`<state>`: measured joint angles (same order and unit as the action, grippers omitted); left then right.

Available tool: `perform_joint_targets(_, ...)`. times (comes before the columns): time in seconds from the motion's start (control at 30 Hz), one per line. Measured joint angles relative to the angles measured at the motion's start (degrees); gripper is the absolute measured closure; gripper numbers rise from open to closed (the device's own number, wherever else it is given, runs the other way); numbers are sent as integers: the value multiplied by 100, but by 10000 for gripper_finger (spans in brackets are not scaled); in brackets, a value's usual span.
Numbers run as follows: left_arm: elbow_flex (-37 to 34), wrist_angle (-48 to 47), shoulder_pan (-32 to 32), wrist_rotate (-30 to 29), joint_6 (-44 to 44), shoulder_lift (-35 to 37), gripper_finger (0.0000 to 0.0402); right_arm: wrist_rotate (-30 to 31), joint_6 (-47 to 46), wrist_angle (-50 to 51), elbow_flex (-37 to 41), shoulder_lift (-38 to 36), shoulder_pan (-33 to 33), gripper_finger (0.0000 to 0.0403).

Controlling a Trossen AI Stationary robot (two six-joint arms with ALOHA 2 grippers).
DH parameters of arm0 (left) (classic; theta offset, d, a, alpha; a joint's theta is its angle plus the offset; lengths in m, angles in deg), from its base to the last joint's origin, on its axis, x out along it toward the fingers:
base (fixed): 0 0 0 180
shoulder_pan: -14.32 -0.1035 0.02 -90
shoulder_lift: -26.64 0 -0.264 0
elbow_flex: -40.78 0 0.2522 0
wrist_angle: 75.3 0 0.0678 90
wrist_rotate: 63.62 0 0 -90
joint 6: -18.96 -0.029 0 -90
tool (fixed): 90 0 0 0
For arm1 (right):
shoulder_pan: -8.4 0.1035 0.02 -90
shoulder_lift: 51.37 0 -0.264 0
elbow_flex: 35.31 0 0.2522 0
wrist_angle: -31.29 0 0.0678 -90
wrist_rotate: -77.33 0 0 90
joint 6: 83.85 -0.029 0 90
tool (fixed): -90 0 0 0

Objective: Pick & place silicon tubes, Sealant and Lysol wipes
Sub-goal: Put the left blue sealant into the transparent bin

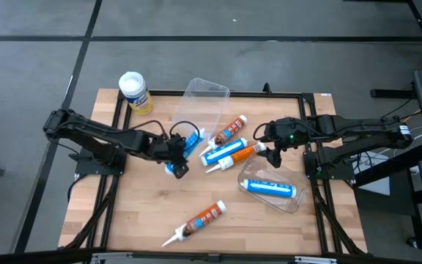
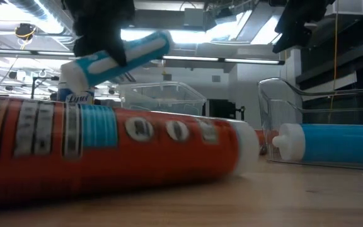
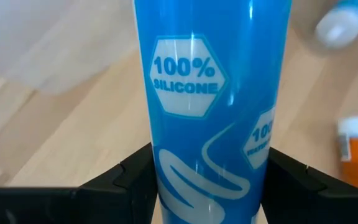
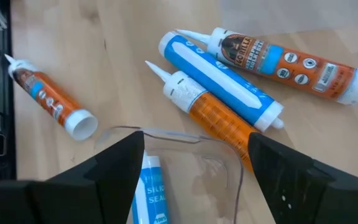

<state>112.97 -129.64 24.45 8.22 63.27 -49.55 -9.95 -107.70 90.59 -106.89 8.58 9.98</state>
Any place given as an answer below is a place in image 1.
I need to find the yellow cable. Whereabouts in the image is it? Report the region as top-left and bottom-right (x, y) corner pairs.
(403, 109), (422, 124)

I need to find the bright orange sealant tube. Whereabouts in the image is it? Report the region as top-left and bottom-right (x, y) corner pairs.
(205, 142), (267, 174)

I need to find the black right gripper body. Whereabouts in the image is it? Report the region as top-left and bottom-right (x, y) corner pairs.
(260, 117), (309, 151)

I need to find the orange brown caulk tube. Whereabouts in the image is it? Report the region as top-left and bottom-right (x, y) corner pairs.
(199, 114), (249, 158)
(161, 199), (228, 248)

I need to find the small clear plastic bin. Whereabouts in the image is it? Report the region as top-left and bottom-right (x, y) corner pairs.
(237, 155), (309, 214)

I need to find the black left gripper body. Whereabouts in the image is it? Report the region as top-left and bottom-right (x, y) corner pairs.
(148, 132), (190, 180)

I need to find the blue white silicone tube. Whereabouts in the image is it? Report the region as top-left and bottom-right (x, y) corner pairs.
(239, 178), (297, 199)
(164, 128), (207, 175)
(199, 137), (249, 168)

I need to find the black floor cable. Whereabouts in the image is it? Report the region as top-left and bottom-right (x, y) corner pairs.
(379, 97), (415, 120)

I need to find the large clear plastic bin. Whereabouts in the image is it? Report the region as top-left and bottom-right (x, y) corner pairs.
(172, 77), (231, 142)

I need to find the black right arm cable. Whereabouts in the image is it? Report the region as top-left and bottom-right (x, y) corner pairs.
(253, 122), (270, 142)

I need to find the silver aluminium bracket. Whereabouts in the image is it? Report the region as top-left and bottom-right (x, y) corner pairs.
(92, 252), (133, 263)
(294, 255), (338, 264)

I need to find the black metal table frame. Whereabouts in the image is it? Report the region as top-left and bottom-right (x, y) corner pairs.
(59, 83), (369, 264)

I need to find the Lysol wipes canister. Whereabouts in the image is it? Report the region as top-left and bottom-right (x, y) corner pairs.
(118, 71), (154, 116)

